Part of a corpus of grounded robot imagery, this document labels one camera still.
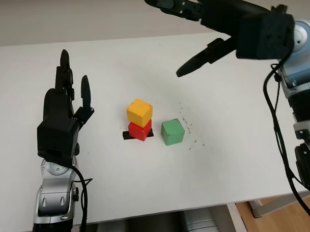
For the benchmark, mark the yellow wooden block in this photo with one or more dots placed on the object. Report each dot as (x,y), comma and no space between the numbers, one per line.
(139,111)

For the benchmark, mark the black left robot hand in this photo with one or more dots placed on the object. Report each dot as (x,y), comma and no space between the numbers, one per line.
(56,104)

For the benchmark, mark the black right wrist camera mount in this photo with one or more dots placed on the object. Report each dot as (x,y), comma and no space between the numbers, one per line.
(266,35)

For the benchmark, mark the grey right robot leg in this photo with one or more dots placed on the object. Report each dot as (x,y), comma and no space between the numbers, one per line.
(199,222)

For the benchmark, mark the grey table leg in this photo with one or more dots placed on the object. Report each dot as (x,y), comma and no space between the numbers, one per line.
(257,209)

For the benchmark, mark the white table frame bar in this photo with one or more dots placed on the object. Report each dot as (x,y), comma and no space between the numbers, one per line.
(236,220)

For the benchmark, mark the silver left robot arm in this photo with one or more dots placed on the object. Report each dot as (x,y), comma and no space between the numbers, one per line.
(52,198)

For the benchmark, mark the green wooden block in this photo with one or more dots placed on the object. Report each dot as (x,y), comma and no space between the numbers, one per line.
(173,132)

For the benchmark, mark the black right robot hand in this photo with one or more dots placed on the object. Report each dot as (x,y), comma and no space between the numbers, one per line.
(222,14)

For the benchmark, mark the black tape strip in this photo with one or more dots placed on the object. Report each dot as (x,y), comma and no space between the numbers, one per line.
(125,136)

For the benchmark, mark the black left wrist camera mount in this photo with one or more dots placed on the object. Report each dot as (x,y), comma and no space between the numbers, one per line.
(57,139)

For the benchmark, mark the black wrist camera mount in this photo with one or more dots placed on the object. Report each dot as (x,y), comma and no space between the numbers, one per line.
(57,139)
(266,35)

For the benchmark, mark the red wooden block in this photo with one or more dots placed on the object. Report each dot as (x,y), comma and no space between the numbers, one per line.
(139,131)

